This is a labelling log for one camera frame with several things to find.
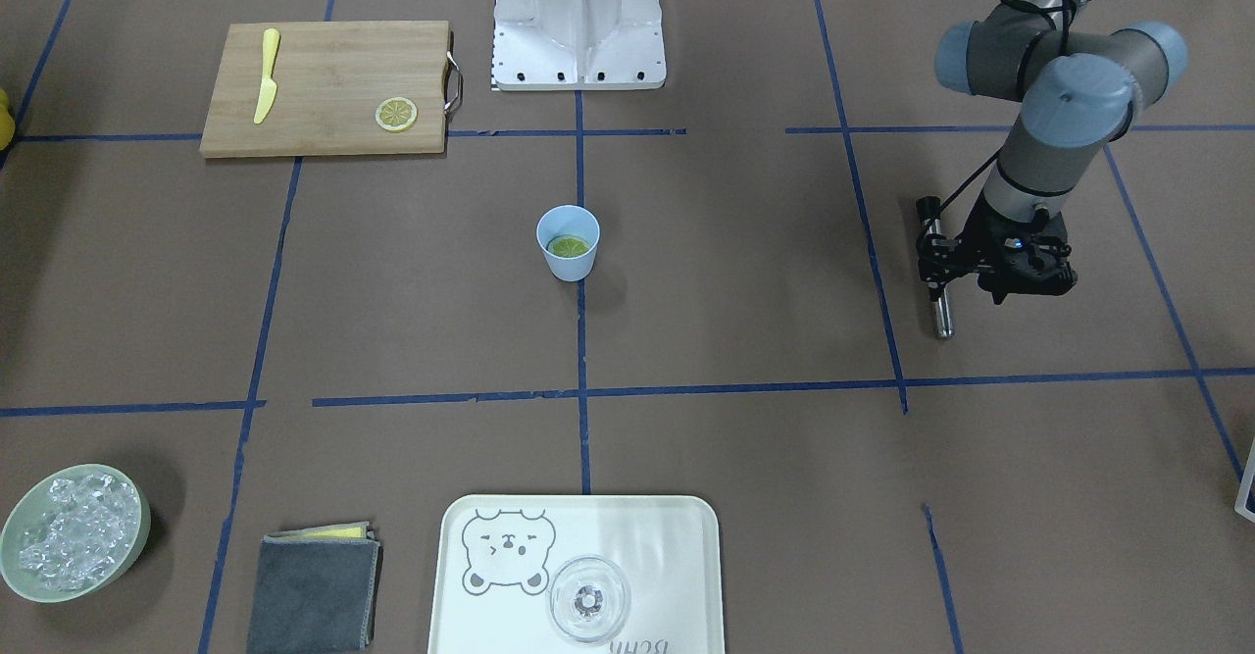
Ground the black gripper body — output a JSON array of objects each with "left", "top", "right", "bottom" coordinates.
[{"left": 968, "top": 193, "right": 1064, "bottom": 277}]

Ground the light blue plastic cup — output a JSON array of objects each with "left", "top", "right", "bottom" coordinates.
[{"left": 536, "top": 206, "right": 601, "bottom": 282}]

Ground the lemon slice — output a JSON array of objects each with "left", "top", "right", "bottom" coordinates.
[
  {"left": 545, "top": 233, "right": 592, "bottom": 259},
  {"left": 374, "top": 95, "right": 420, "bottom": 132}
]

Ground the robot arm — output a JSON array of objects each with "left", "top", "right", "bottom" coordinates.
[{"left": 916, "top": 0, "right": 1188, "bottom": 304}]

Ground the whole yellow lemon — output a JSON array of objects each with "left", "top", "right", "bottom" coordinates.
[{"left": 0, "top": 88, "right": 18, "bottom": 152}]

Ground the clear wine glass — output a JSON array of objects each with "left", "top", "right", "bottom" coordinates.
[{"left": 548, "top": 554, "right": 631, "bottom": 645}]

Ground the cream bear tray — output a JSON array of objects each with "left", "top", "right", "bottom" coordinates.
[{"left": 427, "top": 495, "right": 727, "bottom": 653}]

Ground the wooden cutting board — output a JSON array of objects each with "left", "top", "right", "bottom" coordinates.
[{"left": 200, "top": 21, "right": 461, "bottom": 159}]

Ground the grey folded cloth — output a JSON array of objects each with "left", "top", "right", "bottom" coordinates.
[{"left": 246, "top": 522, "right": 382, "bottom": 653}]

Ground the yellow plastic knife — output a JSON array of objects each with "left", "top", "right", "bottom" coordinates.
[{"left": 252, "top": 28, "right": 281, "bottom": 126}]

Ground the green bowl of ice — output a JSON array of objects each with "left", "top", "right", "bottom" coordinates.
[{"left": 3, "top": 464, "right": 152, "bottom": 604}]

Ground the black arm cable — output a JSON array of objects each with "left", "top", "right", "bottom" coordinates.
[{"left": 939, "top": 0, "right": 1089, "bottom": 228}]

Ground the white wire cup rack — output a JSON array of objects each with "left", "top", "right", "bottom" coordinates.
[{"left": 1232, "top": 444, "right": 1255, "bottom": 523}]

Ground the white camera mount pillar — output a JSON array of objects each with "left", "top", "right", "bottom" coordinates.
[{"left": 489, "top": 0, "right": 668, "bottom": 90}]

